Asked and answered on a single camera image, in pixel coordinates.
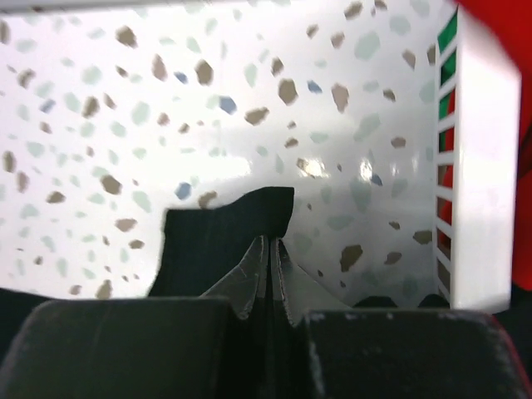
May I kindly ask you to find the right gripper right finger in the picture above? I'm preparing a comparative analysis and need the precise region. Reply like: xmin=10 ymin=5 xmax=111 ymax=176
xmin=269 ymin=240 xmax=531 ymax=398

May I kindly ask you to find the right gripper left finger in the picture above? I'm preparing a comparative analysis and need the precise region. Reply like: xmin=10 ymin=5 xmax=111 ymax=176
xmin=1 ymin=237 xmax=266 ymax=398

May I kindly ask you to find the white plastic laundry basket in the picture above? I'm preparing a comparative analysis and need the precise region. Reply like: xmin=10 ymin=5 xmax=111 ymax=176
xmin=432 ymin=1 xmax=521 ymax=313

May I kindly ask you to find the green garment in basket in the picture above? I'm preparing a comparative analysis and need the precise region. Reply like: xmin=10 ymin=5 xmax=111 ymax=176
xmin=437 ymin=12 xmax=458 ymax=117

